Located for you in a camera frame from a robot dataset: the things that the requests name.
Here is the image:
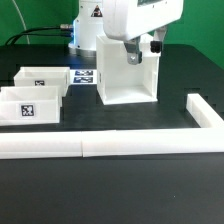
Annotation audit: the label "white right guide rail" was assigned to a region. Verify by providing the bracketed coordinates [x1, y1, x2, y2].
[186, 93, 224, 128]

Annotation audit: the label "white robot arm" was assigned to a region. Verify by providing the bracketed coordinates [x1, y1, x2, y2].
[69, 0, 184, 65]

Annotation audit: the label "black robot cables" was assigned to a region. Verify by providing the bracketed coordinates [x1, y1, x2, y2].
[4, 23, 75, 46]

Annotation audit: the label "white drawer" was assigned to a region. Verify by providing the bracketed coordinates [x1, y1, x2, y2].
[14, 67, 70, 97]
[0, 86, 62, 126]

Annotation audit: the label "white drawer cabinet box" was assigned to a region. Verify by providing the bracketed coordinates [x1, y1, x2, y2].
[96, 34, 160, 105]

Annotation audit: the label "white front guide rail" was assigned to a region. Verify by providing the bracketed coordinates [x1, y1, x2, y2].
[0, 128, 224, 159]

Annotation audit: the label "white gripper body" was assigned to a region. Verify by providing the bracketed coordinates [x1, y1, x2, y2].
[103, 0, 184, 41]

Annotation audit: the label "white thin cable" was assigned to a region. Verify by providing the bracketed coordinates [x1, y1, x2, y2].
[11, 0, 31, 45]

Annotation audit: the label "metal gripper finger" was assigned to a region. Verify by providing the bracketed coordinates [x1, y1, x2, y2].
[124, 37, 142, 65]
[150, 26, 167, 53]

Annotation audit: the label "white marker tag sheet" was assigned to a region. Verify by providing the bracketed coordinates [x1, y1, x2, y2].
[69, 69, 97, 85]

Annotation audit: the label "white guide rail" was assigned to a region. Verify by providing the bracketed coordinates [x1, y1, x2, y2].
[186, 93, 224, 128]
[0, 128, 224, 159]

